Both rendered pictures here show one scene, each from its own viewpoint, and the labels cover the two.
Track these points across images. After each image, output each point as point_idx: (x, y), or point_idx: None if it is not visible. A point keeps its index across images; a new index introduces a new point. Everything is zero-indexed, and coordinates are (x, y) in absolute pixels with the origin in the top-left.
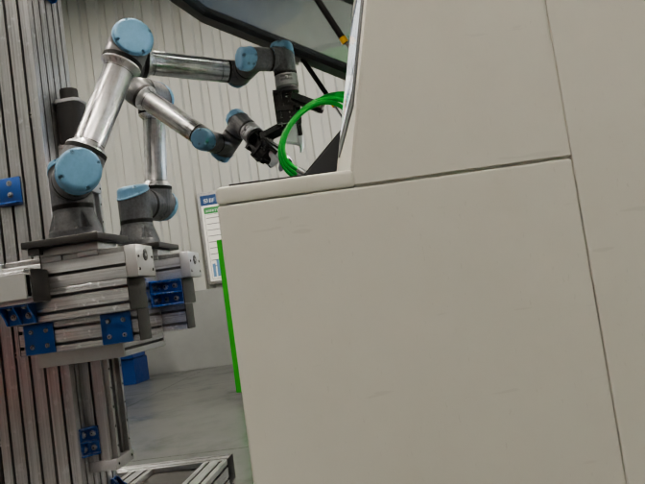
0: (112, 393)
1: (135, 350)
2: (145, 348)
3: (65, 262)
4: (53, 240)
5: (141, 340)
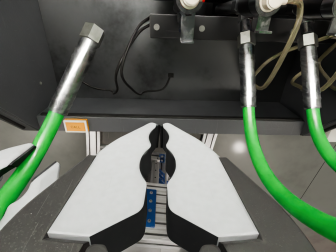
0: (153, 182)
1: (166, 185)
2: (148, 183)
3: None
4: None
5: (153, 188)
